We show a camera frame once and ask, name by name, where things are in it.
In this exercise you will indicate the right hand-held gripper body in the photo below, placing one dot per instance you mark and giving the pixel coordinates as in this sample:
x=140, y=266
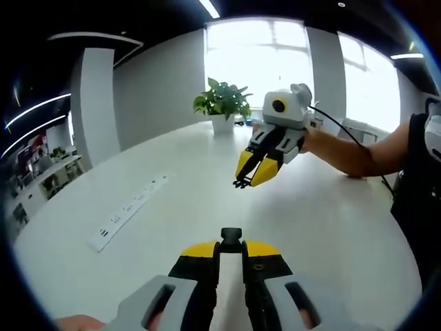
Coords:
x=293, y=112

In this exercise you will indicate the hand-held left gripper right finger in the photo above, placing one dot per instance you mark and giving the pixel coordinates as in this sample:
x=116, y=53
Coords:
x=275, y=300

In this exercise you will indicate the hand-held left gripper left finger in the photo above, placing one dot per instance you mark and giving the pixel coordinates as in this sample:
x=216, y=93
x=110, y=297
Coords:
x=162, y=296

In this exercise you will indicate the black plastic buckle socket part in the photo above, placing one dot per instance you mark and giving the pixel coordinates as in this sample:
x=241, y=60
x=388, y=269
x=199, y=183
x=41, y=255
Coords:
x=231, y=238

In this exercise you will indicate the person's right hand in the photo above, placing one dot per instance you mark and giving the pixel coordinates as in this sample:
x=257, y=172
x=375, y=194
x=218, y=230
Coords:
x=314, y=142

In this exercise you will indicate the person's left hand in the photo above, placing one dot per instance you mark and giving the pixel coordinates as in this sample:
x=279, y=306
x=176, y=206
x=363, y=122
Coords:
x=79, y=324

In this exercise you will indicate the wide bright window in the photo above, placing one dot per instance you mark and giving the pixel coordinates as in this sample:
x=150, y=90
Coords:
x=255, y=69

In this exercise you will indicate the green plant in white pot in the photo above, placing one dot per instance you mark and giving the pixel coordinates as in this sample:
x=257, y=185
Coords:
x=224, y=103

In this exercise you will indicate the narrow bright window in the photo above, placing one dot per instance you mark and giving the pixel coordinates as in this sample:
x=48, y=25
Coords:
x=372, y=82

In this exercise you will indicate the white inset power strip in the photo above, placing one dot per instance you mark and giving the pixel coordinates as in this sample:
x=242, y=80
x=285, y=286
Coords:
x=131, y=207

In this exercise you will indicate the short ceiling light strip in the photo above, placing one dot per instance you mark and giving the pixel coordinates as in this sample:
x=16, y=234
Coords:
x=407, y=56

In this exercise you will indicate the long straight ceiling light strip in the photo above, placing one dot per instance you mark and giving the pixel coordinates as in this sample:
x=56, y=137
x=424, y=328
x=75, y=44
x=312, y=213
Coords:
x=209, y=7

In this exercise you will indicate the grey chest-worn device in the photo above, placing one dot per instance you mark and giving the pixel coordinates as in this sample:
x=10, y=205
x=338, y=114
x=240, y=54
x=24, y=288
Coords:
x=435, y=132

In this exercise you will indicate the person's black shirt torso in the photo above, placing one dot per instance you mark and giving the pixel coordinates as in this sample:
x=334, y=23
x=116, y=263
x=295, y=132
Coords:
x=420, y=213

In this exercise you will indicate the white background office counter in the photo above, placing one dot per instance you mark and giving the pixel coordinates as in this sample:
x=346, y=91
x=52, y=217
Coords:
x=38, y=193

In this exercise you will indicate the curved ceiling light strip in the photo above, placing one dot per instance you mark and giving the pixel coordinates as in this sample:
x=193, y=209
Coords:
x=31, y=132
x=38, y=107

